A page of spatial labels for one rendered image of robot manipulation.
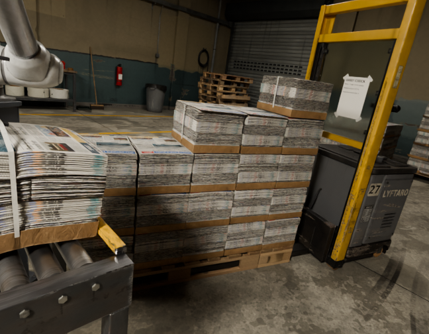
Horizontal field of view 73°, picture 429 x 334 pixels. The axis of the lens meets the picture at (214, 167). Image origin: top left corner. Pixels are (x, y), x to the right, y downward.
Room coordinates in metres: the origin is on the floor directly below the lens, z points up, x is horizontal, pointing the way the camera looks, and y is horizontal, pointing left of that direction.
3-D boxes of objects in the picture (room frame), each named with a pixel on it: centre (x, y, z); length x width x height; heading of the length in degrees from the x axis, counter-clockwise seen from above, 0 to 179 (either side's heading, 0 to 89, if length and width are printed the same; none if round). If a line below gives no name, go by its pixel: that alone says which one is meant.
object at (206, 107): (1.70, 0.07, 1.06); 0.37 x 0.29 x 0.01; 28
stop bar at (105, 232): (0.75, 0.34, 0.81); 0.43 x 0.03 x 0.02; 44
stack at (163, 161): (1.66, 0.20, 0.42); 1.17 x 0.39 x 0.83; 117
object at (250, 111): (1.84, -0.18, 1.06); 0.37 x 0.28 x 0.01; 29
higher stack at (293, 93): (1.99, -0.44, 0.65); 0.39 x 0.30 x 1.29; 27
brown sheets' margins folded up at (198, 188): (1.66, 0.20, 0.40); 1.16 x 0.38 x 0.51; 117
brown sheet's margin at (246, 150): (1.85, -0.18, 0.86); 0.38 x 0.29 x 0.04; 29
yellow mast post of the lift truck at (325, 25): (2.48, -0.68, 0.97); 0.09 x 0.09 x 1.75; 27
